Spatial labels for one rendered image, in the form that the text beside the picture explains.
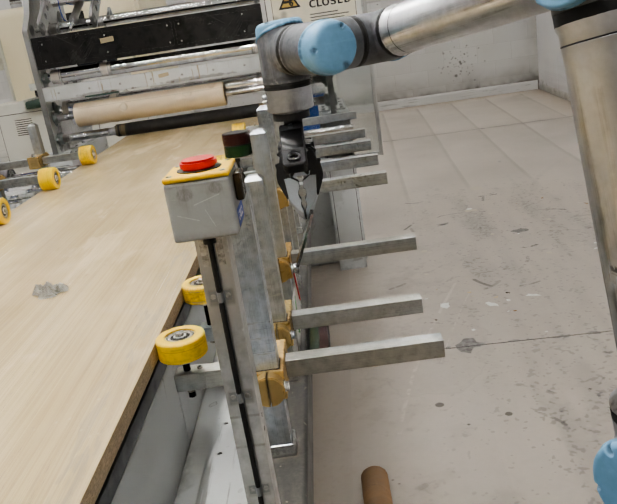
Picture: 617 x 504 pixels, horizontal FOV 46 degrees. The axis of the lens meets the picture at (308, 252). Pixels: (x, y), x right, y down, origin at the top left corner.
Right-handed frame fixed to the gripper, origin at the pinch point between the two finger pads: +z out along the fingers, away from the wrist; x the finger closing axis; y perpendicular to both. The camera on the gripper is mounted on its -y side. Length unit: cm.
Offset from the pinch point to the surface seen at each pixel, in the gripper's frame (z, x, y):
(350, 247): 13.3, -8.2, 15.5
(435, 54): 40, -166, 872
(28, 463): 9, 34, -64
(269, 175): -6.3, 6.9, 11.3
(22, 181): 6, 105, 117
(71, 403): 9, 34, -51
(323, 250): 13.2, -2.1, 15.5
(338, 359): 15.2, -3.4, -34.5
